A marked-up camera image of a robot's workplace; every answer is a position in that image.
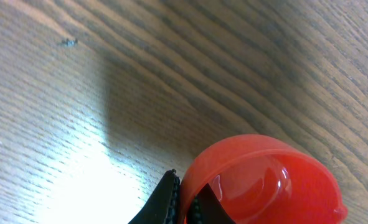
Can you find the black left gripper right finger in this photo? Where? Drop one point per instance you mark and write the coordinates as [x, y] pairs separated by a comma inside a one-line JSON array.
[[206, 209]]

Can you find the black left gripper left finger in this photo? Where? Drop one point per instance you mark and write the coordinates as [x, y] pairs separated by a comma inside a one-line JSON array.
[[162, 207]]

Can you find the red measuring scoop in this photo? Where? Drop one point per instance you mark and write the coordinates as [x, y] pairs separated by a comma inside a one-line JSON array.
[[259, 179]]

